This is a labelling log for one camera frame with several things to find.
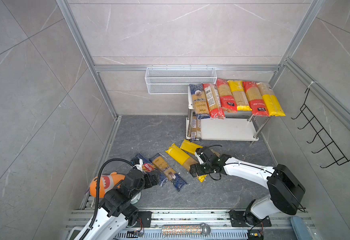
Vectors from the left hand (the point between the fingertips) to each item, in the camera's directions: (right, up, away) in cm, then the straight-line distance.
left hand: (153, 171), depth 76 cm
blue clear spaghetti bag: (+3, 0, +15) cm, 15 cm away
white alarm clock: (-9, -15, +1) cm, 18 cm away
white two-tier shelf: (+59, +24, +34) cm, 72 cm away
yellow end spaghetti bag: (+16, +3, +19) cm, 25 cm away
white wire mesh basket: (+12, +55, +25) cm, 62 cm away
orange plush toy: (-25, -7, +2) cm, 26 cm away
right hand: (+24, -2, +11) cm, 26 cm away
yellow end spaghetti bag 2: (+22, +9, +23) cm, 33 cm away
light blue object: (+71, -26, -7) cm, 76 cm away
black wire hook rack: (+80, +11, -14) cm, 82 cm away
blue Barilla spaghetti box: (-5, -1, +12) cm, 13 cm away
